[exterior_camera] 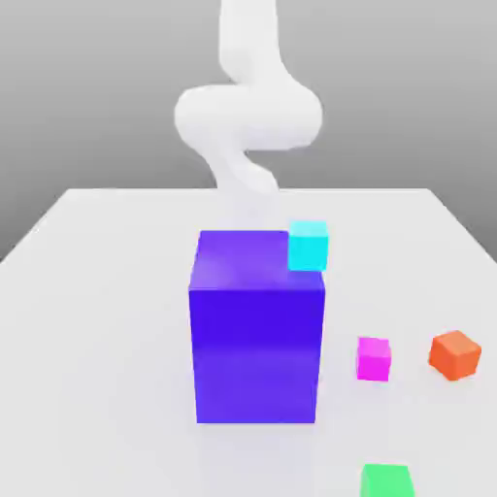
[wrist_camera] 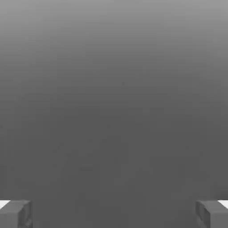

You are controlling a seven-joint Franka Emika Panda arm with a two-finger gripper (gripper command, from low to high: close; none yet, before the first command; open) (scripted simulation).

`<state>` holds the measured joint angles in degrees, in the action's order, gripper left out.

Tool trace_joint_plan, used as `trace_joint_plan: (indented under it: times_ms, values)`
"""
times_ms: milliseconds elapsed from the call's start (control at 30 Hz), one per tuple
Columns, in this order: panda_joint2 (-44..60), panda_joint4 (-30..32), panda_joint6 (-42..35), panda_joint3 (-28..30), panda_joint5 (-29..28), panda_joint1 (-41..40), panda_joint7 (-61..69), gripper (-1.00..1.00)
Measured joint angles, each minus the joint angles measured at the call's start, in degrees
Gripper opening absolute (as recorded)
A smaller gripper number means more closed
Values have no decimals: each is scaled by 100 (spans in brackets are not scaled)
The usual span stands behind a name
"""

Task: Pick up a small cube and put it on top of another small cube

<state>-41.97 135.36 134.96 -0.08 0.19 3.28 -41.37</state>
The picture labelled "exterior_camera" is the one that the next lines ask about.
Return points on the small cyan cube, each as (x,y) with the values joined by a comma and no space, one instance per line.
(308,248)

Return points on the large purple box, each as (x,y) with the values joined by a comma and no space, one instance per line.
(254,349)

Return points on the small magenta cube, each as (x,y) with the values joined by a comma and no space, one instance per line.
(373,359)

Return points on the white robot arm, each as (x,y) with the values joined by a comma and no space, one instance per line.
(248,112)

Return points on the small green cube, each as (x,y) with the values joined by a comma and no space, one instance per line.
(386,481)

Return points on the small orange cube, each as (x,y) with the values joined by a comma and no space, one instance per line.
(455,355)

